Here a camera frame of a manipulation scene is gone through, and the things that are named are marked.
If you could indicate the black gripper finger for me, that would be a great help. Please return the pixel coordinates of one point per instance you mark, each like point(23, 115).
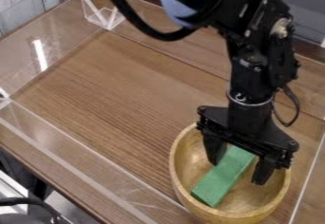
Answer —
point(263, 170)
point(215, 147)

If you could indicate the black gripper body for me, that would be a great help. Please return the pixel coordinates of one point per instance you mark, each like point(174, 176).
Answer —
point(247, 128)

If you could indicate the green rectangular block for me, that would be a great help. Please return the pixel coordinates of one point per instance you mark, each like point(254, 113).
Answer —
point(221, 178)

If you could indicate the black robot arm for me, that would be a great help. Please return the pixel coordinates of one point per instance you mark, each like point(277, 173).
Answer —
point(257, 28)

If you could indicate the brown wooden bowl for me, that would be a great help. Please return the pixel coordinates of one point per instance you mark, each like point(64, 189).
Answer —
point(249, 203)

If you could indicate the clear acrylic corner bracket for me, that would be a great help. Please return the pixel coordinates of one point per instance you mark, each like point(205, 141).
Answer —
point(106, 18)

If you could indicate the clear acrylic tray wall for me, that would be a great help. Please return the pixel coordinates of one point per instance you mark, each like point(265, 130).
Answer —
point(98, 100)

